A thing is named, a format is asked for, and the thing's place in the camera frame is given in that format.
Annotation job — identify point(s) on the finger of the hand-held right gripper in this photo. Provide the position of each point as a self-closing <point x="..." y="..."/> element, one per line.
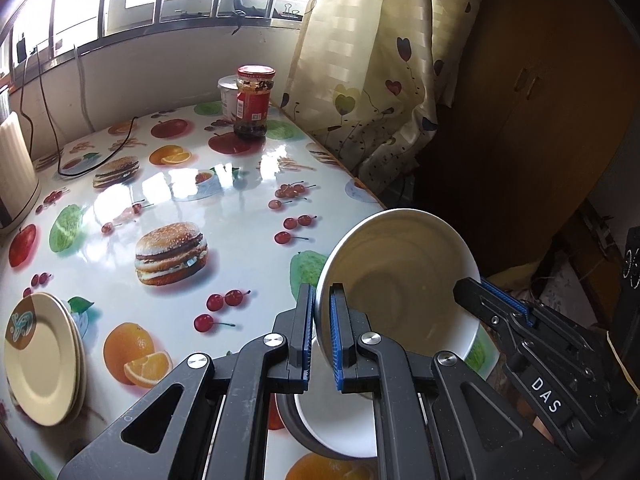
<point x="482" y="302"/>

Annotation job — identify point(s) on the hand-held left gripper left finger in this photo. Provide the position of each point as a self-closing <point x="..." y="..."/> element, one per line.
<point x="302" y="330"/>

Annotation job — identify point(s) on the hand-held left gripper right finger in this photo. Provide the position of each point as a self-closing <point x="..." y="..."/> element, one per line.
<point x="337" y="345"/>

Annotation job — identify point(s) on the white bowl with dark rim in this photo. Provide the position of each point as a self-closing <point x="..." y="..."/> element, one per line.
<point x="325" y="425"/>

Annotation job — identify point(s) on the white bowl with blue stripes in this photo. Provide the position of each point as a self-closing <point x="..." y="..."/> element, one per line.
<point x="400" y="270"/>

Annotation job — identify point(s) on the stack of cream plates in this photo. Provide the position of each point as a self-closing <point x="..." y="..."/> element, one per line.
<point x="40" y="370"/>

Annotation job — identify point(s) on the food print tablecloth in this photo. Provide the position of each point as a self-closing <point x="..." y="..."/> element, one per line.
<point x="225" y="240"/>

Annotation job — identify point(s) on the brown wooden cabinet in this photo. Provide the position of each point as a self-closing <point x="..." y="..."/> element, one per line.
<point x="525" y="110"/>

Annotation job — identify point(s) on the beige plate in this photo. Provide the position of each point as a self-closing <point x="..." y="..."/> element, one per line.
<point x="83" y="365"/>

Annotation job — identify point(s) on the glass jar with red label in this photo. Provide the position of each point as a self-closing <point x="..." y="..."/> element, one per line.
<point x="252" y="105"/>

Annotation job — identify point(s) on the white plastic tub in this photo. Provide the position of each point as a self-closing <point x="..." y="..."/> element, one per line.
<point x="227" y="100"/>

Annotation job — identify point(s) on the cream curtain with heart print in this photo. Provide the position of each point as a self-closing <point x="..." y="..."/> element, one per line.
<point x="360" y="35"/>

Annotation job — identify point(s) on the black binder clips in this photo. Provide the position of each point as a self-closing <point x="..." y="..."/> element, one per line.
<point x="287" y="11"/>

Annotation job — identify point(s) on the cream electric kettle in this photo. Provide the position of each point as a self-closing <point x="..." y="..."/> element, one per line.
<point x="15" y="170"/>

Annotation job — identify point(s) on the black curved object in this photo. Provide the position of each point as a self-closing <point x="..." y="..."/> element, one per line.
<point x="242" y="5"/>

